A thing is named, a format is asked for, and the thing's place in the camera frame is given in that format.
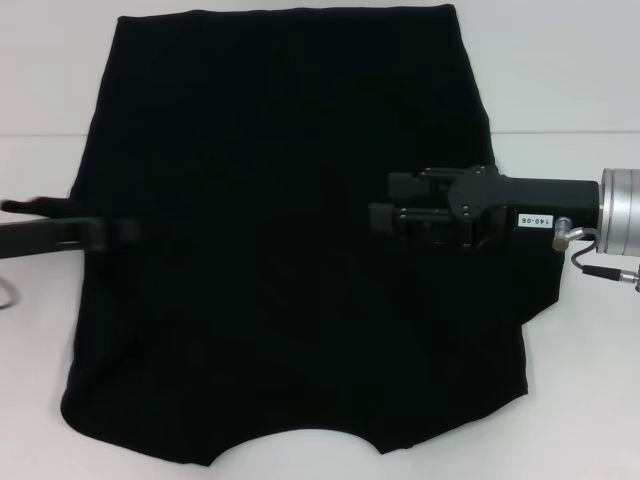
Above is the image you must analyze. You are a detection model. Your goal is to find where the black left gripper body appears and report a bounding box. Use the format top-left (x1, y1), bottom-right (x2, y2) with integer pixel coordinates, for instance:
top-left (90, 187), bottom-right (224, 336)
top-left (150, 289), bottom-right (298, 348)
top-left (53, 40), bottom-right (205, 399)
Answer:
top-left (0, 216), bottom-right (110, 261)

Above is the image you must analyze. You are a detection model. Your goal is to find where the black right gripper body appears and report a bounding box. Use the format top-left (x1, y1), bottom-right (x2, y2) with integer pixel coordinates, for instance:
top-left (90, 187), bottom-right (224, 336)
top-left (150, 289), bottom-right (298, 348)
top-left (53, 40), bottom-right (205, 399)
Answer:
top-left (446, 163), bottom-right (602, 252)

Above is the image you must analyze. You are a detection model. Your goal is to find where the black t-shirt with FREE print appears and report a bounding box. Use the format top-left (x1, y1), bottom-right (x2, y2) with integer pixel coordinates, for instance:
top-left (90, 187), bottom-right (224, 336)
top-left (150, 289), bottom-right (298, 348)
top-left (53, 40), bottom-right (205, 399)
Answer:
top-left (1, 3), bottom-right (560, 455)

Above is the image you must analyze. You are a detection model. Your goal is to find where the right gripper cable with plug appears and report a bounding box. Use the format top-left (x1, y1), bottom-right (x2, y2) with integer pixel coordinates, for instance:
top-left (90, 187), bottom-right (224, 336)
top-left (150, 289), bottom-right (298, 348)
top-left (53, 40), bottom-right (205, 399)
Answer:
top-left (551, 214), bottom-right (640, 293)

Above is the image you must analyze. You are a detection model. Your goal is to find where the gripper cable with plug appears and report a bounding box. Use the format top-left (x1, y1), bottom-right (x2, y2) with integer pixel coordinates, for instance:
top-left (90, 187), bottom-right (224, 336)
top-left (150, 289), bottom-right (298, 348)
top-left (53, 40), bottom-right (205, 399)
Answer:
top-left (0, 276), bottom-right (22, 310)
top-left (551, 214), bottom-right (640, 293)

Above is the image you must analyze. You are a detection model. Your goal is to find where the left gripper cable with plug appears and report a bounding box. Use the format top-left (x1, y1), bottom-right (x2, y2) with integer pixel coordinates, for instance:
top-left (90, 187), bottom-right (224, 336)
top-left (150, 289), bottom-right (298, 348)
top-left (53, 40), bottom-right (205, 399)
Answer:
top-left (0, 276), bottom-right (22, 310)

